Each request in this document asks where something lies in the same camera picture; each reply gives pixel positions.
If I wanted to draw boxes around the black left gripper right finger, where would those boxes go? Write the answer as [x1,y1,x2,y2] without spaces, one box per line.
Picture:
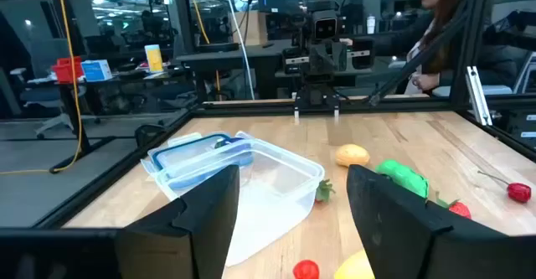
[346,164,460,279]

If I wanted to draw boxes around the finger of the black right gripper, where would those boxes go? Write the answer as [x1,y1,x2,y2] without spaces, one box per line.
[310,42,332,75]
[332,39,348,73]

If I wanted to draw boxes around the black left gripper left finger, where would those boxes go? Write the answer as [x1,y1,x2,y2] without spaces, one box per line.
[115,164,240,279]

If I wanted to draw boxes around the yellow toy banana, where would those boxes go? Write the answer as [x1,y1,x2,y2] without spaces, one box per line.
[333,249,376,279]

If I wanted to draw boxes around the green toy vegetable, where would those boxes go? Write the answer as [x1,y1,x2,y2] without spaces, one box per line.
[375,158,430,199]

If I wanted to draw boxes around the red toy strawberry green leaves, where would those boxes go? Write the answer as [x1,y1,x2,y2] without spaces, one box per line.
[314,178,337,204]
[435,191,473,220]

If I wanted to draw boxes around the tan toy potato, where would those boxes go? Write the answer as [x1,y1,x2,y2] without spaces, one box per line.
[334,143,371,168]

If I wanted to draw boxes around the clear plastic tupperware container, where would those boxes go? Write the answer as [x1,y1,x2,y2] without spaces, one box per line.
[154,138,326,267]

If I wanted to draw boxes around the clear lid blue seal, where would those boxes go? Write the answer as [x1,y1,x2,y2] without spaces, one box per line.
[141,131,256,192]

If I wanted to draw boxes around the black operator desk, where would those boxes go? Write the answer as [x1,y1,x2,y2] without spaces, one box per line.
[175,39,294,102]

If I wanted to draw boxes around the red toy cherry tomato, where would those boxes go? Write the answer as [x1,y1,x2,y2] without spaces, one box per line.
[291,259,321,279]

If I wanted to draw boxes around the person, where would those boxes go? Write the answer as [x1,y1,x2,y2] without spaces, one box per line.
[341,0,474,96]

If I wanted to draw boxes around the red toy cherry green stem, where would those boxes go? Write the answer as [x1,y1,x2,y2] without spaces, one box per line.
[477,169,533,204]

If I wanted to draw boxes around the silver aluminium extrusion bar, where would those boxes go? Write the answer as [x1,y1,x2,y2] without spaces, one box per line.
[465,65,493,127]

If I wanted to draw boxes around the yellow and white canister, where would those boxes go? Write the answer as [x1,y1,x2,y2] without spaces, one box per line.
[144,44,164,74]

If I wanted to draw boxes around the black standing desk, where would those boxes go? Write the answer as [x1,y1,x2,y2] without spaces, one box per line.
[24,71,198,175]

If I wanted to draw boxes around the black drawer cabinet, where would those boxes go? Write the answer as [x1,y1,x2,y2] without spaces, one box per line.
[502,109,536,148]

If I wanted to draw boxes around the blue and white box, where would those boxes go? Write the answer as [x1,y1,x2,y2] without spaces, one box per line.
[80,59,113,82]

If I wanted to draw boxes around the red plastic bin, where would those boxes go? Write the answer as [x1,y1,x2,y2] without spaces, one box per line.
[50,56,85,84]

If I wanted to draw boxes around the grey office chair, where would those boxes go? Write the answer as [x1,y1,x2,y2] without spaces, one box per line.
[8,67,101,140]

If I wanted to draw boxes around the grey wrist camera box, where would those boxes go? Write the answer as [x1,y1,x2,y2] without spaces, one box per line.
[312,10,339,41]

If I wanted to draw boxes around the black aluminium table frame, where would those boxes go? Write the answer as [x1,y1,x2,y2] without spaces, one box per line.
[35,0,536,230]

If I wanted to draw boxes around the white cable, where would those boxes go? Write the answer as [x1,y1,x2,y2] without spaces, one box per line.
[220,0,256,101]

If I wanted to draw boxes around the black frame foot bracket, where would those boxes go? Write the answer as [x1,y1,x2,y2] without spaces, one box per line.
[134,123,168,148]

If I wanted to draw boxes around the yellow hanging cable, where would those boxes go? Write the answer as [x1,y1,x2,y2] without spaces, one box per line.
[0,0,84,176]
[185,0,222,92]

